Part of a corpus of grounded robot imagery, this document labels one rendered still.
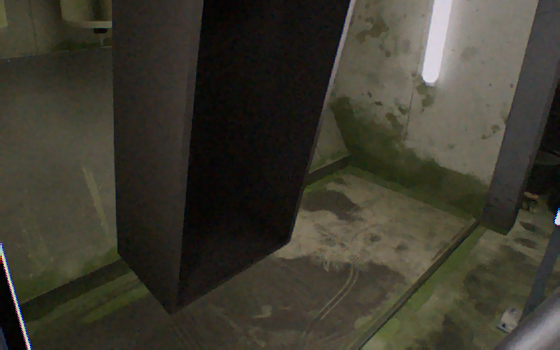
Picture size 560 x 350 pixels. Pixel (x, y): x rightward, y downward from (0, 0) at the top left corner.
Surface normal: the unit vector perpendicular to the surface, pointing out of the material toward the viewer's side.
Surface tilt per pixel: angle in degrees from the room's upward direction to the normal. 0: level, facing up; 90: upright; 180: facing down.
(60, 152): 57
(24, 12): 90
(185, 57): 91
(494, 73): 90
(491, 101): 90
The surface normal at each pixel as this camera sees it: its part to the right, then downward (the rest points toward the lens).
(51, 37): 0.73, 0.30
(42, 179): 0.63, -0.25
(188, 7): -0.68, 0.27
